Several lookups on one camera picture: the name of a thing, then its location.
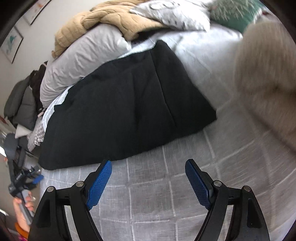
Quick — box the grey puffy jacket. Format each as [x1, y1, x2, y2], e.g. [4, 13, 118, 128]
[4, 72, 37, 131]

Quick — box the grey white zigzag cushion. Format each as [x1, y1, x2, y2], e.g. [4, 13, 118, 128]
[27, 116, 45, 152]

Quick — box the dark clothes pile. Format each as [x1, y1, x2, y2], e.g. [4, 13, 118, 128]
[29, 61, 48, 113]

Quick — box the framed teal picture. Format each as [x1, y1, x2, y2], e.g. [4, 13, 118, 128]
[1, 26, 23, 63]

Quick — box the white checked bed cover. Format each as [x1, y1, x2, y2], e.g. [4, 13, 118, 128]
[41, 24, 295, 240]

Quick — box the person's left hand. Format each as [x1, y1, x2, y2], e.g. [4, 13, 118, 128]
[13, 191, 36, 232]

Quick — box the grey printed pillow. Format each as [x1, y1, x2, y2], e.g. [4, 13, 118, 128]
[129, 1, 210, 31]

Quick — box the framed red tree picture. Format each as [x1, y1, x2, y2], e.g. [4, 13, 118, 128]
[23, 0, 51, 25]

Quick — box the light grey pillow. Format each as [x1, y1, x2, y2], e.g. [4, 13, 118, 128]
[40, 24, 132, 108]

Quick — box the cream fluffy blanket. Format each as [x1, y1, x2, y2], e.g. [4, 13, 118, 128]
[234, 21, 295, 149]

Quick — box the green patterned cushion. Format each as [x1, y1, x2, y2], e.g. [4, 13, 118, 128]
[208, 0, 263, 34]

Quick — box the tan fleece blanket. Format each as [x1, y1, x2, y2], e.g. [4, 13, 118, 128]
[52, 0, 166, 59]

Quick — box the black jacket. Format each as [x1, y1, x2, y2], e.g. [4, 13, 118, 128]
[39, 40, 216, 170]

